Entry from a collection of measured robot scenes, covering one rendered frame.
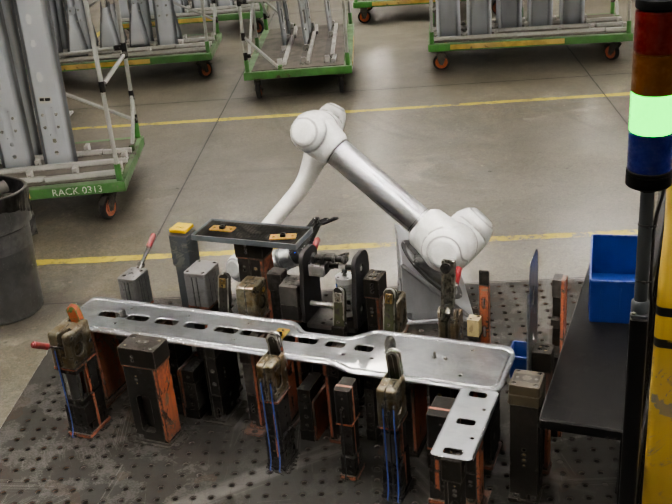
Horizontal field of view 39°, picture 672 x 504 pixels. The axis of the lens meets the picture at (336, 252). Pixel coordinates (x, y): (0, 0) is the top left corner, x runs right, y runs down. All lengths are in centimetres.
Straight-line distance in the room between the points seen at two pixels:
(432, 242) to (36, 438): 138
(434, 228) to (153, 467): 116
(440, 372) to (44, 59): 464
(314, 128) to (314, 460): 110
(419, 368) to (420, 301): 80
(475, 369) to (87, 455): 117
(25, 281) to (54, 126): 172
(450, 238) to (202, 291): 81
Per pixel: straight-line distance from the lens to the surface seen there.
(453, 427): 231
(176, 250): 316
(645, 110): 150
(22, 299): 534
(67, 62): 1010
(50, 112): 674
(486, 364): 255
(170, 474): 278
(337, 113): 337
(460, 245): 308
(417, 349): 262
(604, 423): 230
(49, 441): 304
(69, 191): 644
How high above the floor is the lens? 235
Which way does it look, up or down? 25 degrees down
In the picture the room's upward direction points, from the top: 5 degrees counter-clockwise
